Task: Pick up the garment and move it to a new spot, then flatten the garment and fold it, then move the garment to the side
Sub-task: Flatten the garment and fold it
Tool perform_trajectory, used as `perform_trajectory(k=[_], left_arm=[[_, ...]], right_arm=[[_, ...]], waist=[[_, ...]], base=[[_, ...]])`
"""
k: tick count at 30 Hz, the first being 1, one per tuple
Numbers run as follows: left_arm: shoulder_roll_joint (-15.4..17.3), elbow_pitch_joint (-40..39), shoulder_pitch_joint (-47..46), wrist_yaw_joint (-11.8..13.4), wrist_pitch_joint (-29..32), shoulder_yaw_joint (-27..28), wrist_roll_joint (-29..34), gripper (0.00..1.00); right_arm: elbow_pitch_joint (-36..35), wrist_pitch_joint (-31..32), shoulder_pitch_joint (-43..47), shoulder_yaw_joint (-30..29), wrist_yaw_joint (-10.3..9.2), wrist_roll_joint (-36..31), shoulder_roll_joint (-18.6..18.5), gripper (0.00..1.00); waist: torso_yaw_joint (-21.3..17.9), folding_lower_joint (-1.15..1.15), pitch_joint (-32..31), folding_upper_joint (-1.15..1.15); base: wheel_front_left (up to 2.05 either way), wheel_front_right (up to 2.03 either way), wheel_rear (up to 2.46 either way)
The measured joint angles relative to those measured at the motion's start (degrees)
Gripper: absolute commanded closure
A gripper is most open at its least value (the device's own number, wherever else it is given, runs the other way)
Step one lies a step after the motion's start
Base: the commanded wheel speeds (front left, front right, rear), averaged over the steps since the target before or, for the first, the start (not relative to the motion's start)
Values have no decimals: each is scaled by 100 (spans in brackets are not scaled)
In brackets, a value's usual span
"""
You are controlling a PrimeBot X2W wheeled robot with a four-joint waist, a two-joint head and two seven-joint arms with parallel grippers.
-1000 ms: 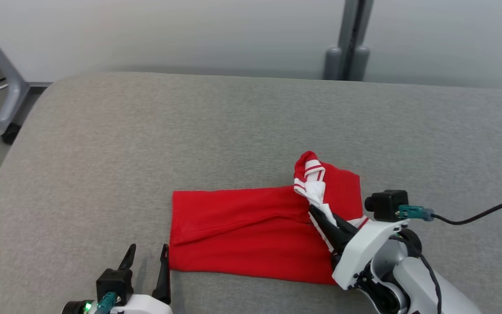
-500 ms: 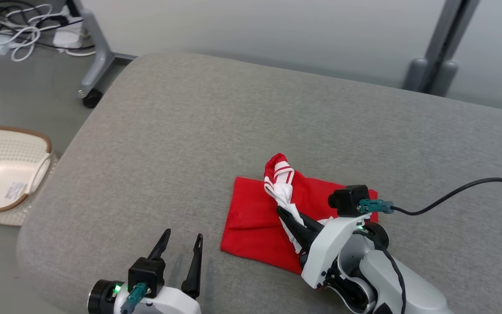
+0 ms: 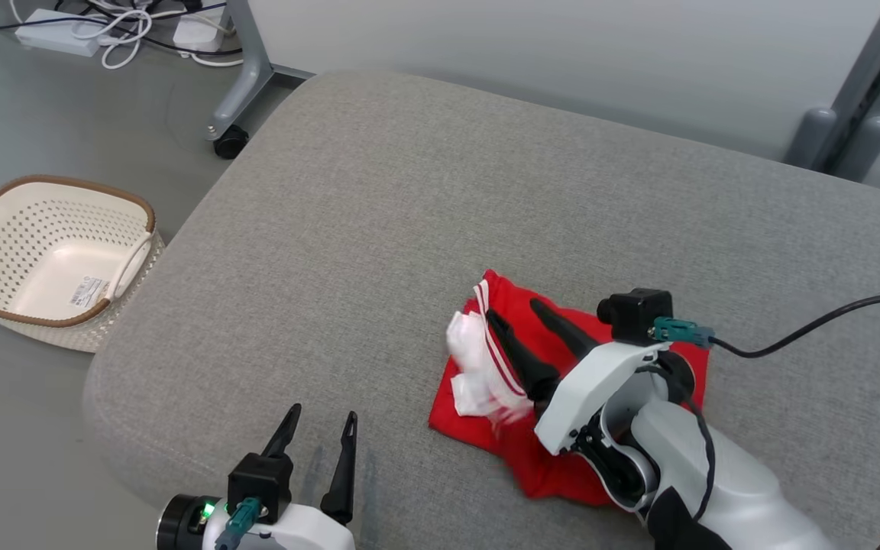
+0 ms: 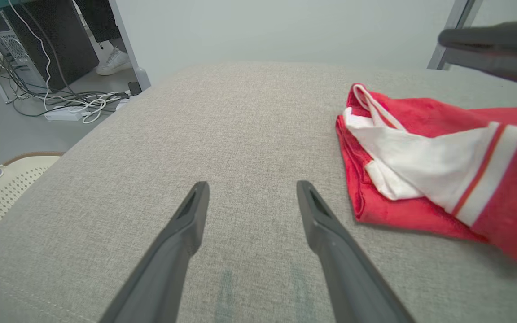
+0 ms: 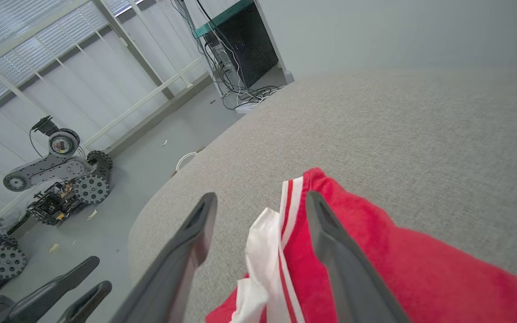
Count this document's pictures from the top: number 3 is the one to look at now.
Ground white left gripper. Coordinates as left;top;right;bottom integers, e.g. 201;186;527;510
202;403;360;550

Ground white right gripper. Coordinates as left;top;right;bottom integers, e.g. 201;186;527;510
485;297;697;458

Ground red shorts with white stripes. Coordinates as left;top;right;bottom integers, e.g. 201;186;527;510
428;268;713;507

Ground black caster wheel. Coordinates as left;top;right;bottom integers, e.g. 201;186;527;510
213;125;251;160

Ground cream perforated laundry basket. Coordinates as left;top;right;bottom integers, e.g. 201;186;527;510
0;174;167;354

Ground grey metal desk leg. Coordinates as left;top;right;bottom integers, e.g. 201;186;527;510
206;0;316;142

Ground white power adapter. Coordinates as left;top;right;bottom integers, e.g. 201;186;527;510
172;14;228;54

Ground black camera cable teal plug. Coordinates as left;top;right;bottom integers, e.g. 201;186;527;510
214;497;263;550
649;293;880;361

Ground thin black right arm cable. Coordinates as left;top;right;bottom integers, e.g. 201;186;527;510
683;399;717;522

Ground grey cylindrical post foot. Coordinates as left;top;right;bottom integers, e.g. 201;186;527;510
840;115;880;183
785;106;839;170

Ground grey metal partition post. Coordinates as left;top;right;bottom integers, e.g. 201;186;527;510
822;0;880;181

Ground white power strip with cables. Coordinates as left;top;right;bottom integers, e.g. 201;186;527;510
8;0;246;71

